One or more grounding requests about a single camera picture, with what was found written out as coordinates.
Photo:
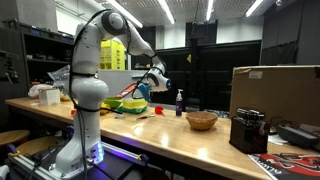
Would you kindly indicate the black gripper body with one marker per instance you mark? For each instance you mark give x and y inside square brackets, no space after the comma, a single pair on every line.
[137,93]

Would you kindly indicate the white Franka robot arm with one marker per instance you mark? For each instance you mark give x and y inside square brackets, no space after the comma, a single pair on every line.
[88,90]

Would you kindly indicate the yellow lunchbox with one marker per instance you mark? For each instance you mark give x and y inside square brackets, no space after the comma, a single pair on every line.
[135,104]

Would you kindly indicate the green wet wipes pack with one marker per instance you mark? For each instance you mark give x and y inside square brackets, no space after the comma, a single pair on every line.
[133,110]

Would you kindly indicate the green plastic bowl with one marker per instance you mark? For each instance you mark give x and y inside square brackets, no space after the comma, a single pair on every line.
[113,102]

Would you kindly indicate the white whiteboard panel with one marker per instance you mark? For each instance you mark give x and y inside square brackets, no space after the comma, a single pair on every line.
[113,81]

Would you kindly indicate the red measuring cup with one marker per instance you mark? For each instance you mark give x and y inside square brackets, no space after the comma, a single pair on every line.
[159,110]

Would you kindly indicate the small white plastic tool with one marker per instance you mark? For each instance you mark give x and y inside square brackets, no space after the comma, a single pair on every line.
[120,116]

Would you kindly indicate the yellow knitted cloth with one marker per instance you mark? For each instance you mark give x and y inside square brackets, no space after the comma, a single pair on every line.
[104,108]

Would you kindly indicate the purple hand sanitizer bottle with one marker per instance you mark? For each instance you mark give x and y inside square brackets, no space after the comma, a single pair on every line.
[179,105]

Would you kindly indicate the yellow storage drawer rack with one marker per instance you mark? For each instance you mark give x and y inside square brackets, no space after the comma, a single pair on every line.
[111,55]

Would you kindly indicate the yellow triangular tag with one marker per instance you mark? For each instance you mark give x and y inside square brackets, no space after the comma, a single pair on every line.
[189,59]

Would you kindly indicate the blue bar clamp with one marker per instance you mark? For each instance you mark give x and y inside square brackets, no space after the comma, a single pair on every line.
[143,159]
[12,150]

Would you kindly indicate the small red object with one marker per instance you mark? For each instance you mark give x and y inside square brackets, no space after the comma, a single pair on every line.
[72,112]

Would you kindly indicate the wicker basket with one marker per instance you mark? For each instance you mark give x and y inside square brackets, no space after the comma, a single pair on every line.
[201,120]

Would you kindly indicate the clear plastic bag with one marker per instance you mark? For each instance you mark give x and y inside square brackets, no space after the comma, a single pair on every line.
[60,78]

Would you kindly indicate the white cardboard box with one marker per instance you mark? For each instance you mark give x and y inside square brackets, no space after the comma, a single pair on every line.
[49,97]

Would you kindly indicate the white plastic bag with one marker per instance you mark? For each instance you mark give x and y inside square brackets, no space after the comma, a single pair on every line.
[36,90]

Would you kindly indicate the dark shelving unit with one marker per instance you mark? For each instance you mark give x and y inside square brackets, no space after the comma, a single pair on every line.
[43,50]

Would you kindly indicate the round wooden stool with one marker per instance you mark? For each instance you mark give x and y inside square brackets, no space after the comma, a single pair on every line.
[36,145]
[13,136]

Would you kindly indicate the large cardboard box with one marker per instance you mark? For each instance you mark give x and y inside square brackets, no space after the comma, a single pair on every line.
[280,93]

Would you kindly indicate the black electronic device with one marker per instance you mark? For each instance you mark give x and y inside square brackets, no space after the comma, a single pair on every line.
[295,135]

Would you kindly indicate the red black magazine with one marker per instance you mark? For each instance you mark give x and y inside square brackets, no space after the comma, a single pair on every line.
[293,166]

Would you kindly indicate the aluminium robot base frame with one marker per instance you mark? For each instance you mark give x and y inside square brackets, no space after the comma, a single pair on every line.
[113,160]

